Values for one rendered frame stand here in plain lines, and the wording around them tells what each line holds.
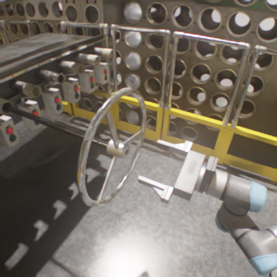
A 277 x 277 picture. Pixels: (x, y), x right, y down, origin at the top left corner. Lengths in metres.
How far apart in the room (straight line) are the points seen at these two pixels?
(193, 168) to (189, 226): 0.96
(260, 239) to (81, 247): 1.08
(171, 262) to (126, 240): 0.31
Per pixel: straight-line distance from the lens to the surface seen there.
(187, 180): 0.57
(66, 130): 0.76
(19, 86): 1.18
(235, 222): 0.65
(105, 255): 1.40
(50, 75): 1.24
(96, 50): 1.64
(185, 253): 1.43
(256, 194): 0.59
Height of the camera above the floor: 1.30
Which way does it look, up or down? 38 degrees down
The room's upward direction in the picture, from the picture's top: 1 degrees clockwise
